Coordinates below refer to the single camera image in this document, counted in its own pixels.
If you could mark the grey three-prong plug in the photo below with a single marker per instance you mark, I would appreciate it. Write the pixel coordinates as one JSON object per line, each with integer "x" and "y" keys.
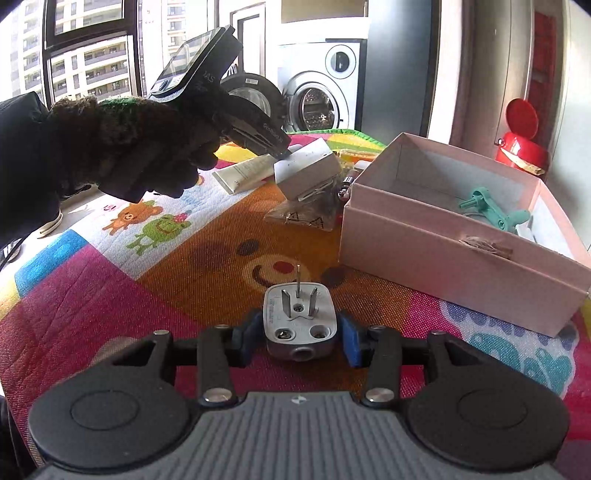
{"x": 300, "y": 330}

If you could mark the person's left hand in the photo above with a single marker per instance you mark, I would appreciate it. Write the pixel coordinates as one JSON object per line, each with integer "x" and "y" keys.
{"x": 134, "y": 143}

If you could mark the black window frame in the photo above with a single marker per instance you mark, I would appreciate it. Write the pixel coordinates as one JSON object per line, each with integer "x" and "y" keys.
{"x": 134, "y": 46}

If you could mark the small white box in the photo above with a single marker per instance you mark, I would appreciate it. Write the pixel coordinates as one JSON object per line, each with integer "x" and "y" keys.
{"x": 310, "y": 170}

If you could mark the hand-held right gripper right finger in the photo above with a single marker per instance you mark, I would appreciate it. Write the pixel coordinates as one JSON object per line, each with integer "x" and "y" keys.
{"x": 352, "y": 344}

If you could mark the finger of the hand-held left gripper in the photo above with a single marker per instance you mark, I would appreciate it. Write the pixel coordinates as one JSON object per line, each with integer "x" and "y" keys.
{"x": 284, "y": 150}

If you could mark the teal plastic clamp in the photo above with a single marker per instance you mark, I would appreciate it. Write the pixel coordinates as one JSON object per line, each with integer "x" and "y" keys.
{"x": 487, "y": 207}

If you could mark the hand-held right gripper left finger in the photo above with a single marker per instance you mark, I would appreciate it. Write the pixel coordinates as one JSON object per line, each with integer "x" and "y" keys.
{"x": 250, "y": 339}

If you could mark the person's left forearm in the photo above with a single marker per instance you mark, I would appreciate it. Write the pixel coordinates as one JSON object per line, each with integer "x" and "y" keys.
{"x": 25, "y": 161}

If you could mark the white cream tube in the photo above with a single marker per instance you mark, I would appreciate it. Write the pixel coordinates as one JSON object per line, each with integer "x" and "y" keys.
{"x": 244, "y": 174}

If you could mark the pink cardboard box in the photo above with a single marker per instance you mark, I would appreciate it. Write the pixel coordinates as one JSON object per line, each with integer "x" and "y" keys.
{"x": 443, "y": 272}

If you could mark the silver washing machine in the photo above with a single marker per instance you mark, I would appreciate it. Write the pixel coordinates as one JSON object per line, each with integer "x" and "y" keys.
{"x": 318, "y": 83}

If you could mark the colourful cartoon play mat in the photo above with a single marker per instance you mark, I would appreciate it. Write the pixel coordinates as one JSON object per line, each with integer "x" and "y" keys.
{"x": 161, "y": 277}

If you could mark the yellow packet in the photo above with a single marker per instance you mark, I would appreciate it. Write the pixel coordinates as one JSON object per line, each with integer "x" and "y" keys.
{"x": 358, "y": 156}

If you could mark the red wall hanging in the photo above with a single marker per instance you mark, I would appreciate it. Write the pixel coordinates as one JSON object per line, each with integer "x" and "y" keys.
{"x": 544, "y": 50}

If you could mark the red trash bin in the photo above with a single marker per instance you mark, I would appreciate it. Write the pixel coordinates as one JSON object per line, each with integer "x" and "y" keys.
{"x": 521, "y": 143}

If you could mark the grey cabinet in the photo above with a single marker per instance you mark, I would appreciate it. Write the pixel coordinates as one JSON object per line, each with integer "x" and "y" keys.
{"x": 401, "y": 60}

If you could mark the small metal cylinder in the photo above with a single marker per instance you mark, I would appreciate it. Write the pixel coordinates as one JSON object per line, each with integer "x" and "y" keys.
{"x": 351, "y": 182}

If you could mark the clear plastic bag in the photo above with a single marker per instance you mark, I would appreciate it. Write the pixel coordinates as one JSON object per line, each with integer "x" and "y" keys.
{"x": 304, "y": 214}

